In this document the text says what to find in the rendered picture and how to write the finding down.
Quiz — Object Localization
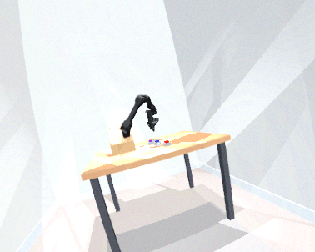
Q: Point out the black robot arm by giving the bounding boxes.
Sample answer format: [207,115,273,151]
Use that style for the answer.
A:
[119,94,157,139]

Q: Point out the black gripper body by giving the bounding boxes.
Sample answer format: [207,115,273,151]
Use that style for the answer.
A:
[147,116,157,125]

